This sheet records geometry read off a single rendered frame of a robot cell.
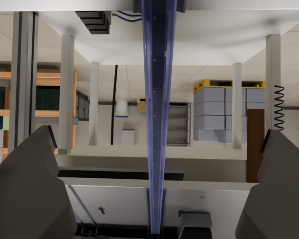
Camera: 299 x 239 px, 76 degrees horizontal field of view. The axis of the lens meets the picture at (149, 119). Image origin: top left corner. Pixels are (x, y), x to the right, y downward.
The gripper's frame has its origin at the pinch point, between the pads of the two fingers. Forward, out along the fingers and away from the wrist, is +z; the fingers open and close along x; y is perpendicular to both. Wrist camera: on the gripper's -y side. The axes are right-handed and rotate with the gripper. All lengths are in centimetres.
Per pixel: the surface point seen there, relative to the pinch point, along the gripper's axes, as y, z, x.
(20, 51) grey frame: 3, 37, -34
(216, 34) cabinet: 1, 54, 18
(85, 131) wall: 417, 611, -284
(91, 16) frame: -4.9, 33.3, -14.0
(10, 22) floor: 4, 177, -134
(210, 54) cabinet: 10, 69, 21
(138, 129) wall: 419, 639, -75
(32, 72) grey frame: 7.6, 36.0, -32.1
